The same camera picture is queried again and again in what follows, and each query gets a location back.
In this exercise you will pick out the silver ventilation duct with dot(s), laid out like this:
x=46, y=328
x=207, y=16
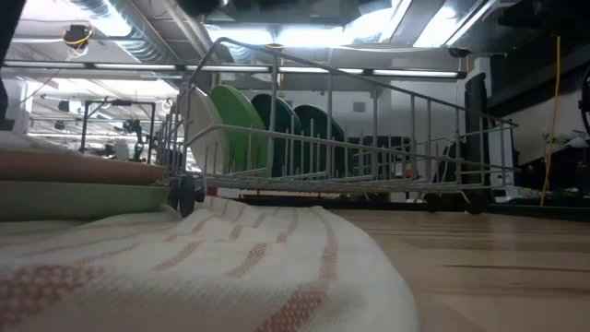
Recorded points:
x=138, y=37

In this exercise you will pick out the light green plate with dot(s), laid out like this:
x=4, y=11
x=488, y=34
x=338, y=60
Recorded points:
x=239, y=120

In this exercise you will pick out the black vertical pillar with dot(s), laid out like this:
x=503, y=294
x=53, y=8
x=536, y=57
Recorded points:
x=477, y=106

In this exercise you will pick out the white board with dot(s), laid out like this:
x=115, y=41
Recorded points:
x=495, y=157

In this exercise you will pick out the white red-striped dish towel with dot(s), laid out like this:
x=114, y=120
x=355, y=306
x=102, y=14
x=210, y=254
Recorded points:
x=184, y=276

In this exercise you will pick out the dark green plate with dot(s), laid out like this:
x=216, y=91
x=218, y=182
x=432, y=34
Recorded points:
x=276, y=115
x=322, y=129

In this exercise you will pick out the black background rig frame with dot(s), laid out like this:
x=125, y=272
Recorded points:
x=85, y=124

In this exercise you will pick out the ceiling light strip bar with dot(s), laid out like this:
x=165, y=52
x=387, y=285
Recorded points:
x=415, y=73

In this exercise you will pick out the white plate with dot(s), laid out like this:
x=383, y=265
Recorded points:
x=203, y=133

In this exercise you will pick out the sage green plate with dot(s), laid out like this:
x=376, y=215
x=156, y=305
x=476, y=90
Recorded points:
x=69, y=203

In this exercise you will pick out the black ceiling device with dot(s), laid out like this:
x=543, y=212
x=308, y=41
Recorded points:
x=76, y=36

